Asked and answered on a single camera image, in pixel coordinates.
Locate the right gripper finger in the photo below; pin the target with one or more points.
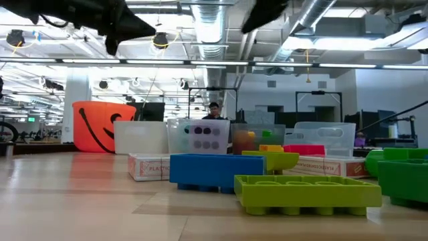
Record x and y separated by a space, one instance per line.
264 13

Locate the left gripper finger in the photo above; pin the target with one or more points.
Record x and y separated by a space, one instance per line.
112 45
132 26

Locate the long green toy brick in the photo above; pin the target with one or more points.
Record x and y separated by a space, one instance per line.
266 133

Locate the yellow toy brick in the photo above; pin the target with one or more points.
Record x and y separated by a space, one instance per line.
271 148
250 134

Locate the orange-red playing card deck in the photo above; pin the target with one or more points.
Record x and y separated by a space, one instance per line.
147 167

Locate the large red toy brick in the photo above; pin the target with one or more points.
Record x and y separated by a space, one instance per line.
242 142

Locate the purple foam dice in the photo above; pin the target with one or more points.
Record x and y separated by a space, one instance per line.
210 138

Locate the small red toy brick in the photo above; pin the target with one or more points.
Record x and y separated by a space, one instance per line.
304 149

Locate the lime toy brick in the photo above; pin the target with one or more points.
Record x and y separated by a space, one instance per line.
301 195
281 160

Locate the pink playing card deck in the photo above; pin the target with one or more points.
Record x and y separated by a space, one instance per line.
334 167

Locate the green rounded toy brick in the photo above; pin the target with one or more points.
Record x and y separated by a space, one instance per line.
374 164

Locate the dark green brick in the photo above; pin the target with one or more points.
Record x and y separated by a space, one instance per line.
404 182

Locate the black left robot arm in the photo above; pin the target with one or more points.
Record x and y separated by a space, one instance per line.
26 8

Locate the orange pumpkin face bucket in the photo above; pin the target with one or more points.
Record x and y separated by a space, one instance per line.
93 110

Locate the black background monitor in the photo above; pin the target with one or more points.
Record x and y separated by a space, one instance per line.
148 112

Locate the white opaque plastic bin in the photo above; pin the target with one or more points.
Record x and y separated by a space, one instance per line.
140 139

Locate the smoky grey plastic bin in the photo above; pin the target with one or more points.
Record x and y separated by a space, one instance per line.
240 128

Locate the clear plastic bin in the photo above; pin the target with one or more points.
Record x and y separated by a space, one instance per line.
174 147
344 147

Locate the bicycle wheel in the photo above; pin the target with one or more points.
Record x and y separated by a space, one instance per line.
8 129

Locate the blue flat toy brick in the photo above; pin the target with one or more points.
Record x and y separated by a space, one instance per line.
214 169

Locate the black diagonal pole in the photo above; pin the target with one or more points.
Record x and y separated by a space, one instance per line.
394 114

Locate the white bottle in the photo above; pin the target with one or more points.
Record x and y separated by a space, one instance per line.
393 131

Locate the lime flat toy brick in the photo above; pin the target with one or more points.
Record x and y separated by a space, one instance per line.
301 195

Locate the black ceiling camera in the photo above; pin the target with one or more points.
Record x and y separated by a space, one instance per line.
160 40
15 37

